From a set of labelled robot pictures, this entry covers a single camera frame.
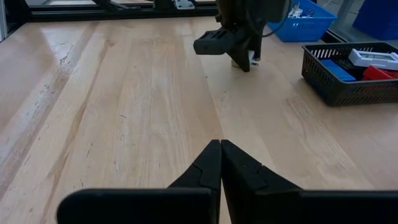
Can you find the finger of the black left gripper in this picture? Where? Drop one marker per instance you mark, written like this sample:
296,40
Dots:
256,40
242,56

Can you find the small blue digital display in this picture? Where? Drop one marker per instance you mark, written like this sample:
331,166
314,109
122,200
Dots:
337,71

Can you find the blue plastic basket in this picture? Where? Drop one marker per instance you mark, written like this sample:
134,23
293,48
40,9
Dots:
311,29

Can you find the grey metal bracket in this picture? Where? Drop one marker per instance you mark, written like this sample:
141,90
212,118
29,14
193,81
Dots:
184,3

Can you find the small white digital display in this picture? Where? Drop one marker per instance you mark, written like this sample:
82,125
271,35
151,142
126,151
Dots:
373,59

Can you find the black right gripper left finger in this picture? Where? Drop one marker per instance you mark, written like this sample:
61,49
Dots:
202,183

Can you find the black plastic basket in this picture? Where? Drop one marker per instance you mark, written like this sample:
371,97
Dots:
342,93

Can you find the small red digital display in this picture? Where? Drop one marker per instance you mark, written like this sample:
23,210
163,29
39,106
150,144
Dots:
377,74

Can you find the blue storage bin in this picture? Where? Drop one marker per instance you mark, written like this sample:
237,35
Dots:
376,14

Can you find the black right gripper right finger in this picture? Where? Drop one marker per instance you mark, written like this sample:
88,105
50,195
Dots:
245,183

